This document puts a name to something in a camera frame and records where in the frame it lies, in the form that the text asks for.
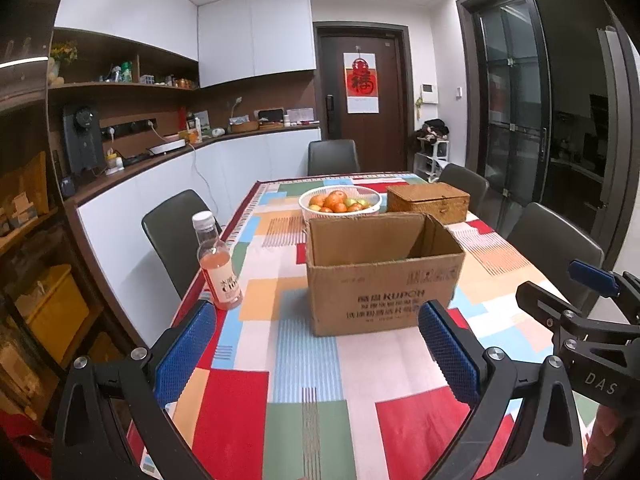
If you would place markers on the red wall calendar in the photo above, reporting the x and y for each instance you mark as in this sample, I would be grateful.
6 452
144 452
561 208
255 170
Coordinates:
360 82

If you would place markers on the white intercom panel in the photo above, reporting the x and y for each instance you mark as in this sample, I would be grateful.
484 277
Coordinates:
428 93

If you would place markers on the yellow flowers in vase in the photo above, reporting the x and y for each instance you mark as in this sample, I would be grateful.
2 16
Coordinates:
62 57

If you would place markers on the white lower cabinet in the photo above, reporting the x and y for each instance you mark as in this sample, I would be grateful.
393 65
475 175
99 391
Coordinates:
250 165

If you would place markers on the person's right hand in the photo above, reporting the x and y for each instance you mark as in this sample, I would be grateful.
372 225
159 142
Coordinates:
607 432

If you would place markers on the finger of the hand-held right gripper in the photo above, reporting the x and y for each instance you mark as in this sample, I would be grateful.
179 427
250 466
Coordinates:
550 305
592 277

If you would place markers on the dark brown door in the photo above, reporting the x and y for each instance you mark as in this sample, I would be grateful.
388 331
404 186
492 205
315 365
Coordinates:
390 125

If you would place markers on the pink drink plastic bottle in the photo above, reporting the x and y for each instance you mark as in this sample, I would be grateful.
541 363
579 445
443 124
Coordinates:
220 280

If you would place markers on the brown cardboard box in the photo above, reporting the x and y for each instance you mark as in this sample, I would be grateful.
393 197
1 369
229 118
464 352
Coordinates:
385 285

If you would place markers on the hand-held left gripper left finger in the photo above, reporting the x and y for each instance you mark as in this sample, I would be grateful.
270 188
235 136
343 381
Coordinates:
185 355

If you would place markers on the colourful patchwork tablecloth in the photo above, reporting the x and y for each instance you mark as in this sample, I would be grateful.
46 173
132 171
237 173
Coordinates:
300 385

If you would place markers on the glass sliding door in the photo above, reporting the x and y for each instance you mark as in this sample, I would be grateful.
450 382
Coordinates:
510 110

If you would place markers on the woven wicker box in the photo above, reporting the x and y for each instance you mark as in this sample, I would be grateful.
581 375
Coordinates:
427 202

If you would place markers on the white fruit bowl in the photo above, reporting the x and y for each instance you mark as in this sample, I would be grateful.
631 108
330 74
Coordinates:
310 210

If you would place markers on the dark grey dining chair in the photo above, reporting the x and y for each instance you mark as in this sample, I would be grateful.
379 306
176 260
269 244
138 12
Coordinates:
555 245
462 185
175 240
332 157

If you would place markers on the white drink carton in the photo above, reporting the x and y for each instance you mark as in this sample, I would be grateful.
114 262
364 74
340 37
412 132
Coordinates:
194 130

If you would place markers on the wooden wall shelf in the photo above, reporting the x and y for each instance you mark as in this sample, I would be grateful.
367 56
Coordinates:
125 85

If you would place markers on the wicker tray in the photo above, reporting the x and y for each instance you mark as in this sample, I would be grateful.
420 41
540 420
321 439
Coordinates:
244 126

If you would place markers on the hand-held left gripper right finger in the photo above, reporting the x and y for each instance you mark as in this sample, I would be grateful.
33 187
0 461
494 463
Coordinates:
450 355

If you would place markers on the white countertop tray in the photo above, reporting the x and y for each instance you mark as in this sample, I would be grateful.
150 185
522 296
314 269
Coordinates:
165 148

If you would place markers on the pile of orange fruits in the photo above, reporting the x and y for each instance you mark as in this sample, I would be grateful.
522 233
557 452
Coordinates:
337 202

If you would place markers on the red bottle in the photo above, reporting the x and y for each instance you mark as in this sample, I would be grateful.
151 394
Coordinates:
182 120

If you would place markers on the white upper cabinets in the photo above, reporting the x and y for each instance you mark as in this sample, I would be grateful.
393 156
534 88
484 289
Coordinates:
250 25

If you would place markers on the pile of dark clothes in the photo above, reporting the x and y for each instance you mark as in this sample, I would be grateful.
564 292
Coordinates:
432 130

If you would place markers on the black wall appliance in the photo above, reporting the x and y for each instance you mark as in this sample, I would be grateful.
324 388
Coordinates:
82 135

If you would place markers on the white shoe rack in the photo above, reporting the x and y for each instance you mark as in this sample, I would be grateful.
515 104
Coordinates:
430 160

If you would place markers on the yellow storage bin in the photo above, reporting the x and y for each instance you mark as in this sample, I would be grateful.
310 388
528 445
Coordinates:
50 315

